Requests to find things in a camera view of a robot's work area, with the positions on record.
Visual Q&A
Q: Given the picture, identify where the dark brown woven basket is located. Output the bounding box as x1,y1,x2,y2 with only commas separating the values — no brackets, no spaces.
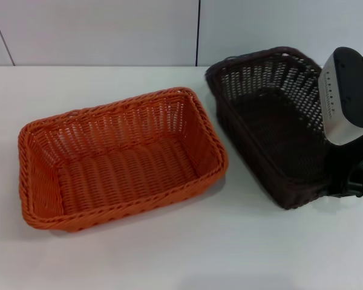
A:
204,45,336,210

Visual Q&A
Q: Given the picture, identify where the orange woven plastic basket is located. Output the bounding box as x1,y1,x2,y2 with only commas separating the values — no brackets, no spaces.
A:
17,86,229,235

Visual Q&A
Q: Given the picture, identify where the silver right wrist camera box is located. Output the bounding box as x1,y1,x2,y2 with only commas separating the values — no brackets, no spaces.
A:
316,47,363,147

